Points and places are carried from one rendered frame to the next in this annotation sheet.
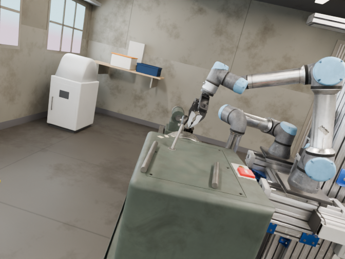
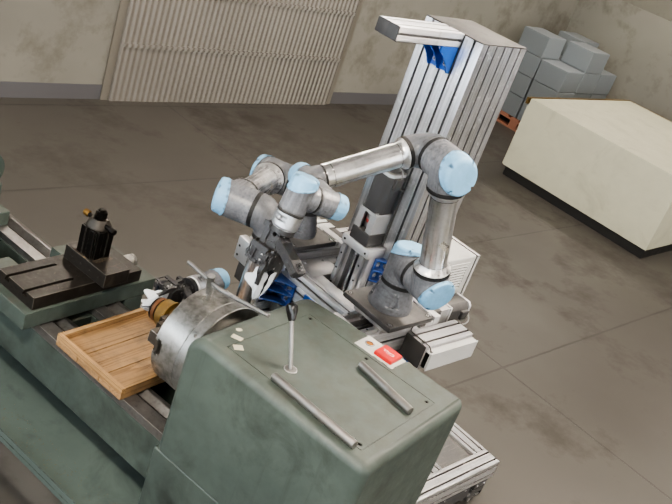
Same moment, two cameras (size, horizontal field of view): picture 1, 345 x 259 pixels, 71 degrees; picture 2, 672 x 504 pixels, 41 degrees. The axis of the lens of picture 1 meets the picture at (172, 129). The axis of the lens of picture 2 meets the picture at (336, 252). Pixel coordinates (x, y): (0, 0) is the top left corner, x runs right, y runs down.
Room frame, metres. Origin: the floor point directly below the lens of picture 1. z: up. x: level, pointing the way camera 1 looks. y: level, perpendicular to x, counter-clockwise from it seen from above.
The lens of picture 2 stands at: (0.00, 1.60, 2.52)
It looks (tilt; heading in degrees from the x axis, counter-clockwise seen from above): 25 degrees down; 302
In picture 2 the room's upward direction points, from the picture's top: 20 degrees clockwise
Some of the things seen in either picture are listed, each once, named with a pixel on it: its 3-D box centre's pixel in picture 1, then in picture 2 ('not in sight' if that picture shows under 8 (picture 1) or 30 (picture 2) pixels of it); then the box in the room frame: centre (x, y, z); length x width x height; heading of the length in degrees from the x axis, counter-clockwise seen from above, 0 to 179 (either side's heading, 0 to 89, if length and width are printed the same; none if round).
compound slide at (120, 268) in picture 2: not in sight; (96, 262); (1.94, -0.14, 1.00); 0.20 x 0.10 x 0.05; 3
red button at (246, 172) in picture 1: (245, 173); (387, 355); (0.94, -0.34, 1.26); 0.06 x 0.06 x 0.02; 3
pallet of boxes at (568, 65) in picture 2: not in sight; (556, 85); (4.06, -8.13, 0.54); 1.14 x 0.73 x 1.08; 84
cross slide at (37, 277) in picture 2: not in sight; (72, 274); (1.97, -0.07, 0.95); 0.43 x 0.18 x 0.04; 93
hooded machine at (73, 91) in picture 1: (75, 92); not in sight; (4.32, 1.89, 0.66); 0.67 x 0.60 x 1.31; 176
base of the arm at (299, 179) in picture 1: (305, 177); (394, 291); (1.20, -0.74, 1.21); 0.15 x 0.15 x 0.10
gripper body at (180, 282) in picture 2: not in sight; (174, 291); (1.62, -0.18, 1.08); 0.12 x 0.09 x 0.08; 93
